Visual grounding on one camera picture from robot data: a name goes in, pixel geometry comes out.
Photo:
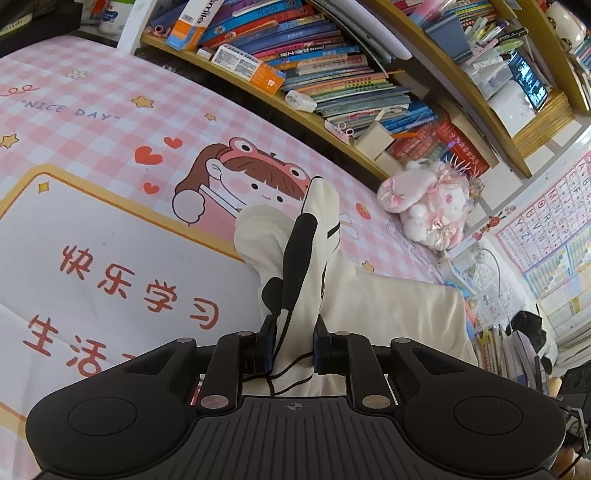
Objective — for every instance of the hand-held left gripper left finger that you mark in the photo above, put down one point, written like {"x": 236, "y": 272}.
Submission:
{"x": 269, "y": 344}

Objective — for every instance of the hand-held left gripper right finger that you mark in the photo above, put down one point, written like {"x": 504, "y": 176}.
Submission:
{"x": 318, "y": 348}

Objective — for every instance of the cream t-shirt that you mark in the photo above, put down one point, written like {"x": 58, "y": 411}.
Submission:
{"x": 406, "y": 314}

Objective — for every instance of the white garment with black stripes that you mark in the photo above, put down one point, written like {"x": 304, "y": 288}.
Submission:
{"x": 258, "y": 240}

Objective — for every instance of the pink white plush toy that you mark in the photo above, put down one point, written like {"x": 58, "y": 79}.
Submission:
{"x": 425, "y": 203}

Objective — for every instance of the black white soft bag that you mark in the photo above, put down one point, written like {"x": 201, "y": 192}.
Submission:
{"x": 531, "y": 337}

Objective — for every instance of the beige square pen holder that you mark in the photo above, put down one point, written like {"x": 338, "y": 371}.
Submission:
{"x": 371, "y": 141}

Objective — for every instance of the pink checked cartoon desk mat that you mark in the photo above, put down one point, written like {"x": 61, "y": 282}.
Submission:
{"x": 92, "y": 184}

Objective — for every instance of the long white orange box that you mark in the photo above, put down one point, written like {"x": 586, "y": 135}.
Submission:
{"x": 244, "y": 67}

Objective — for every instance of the row of colourful books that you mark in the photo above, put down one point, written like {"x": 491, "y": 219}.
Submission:
{"x": 323, "y": 60}

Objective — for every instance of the small white pink box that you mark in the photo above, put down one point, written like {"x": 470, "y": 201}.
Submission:
{"x": 204, "y": 52}

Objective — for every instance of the white flat tablet device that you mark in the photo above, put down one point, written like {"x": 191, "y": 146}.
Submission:
{"x": 369, "y": 27}

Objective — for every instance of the tall white orange blue box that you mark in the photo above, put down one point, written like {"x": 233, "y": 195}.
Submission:
{"x": 191, "y": 23}

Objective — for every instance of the pink hair rings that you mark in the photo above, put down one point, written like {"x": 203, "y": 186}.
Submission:
{"x": 159, "y": 32}

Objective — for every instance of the device with lit screen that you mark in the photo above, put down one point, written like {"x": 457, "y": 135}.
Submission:
{"x": 528, "y": 81}

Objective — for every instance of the grey stand on shelf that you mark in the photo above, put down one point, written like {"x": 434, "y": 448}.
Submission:
{"x": 450, "y": 32}

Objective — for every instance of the wooden bookshelf with white upright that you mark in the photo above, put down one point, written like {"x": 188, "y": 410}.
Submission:
{"x": 136, "y": 27}

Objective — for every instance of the white tub with green lid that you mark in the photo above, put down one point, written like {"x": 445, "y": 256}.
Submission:
{"x": 113, "y": 16}

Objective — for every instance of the white mug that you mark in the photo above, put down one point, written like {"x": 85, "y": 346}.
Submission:
{"x": 565, "y": 21}

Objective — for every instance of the alphabet wall poster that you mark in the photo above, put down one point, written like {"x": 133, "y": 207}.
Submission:
{"x": 549, "y": 240}

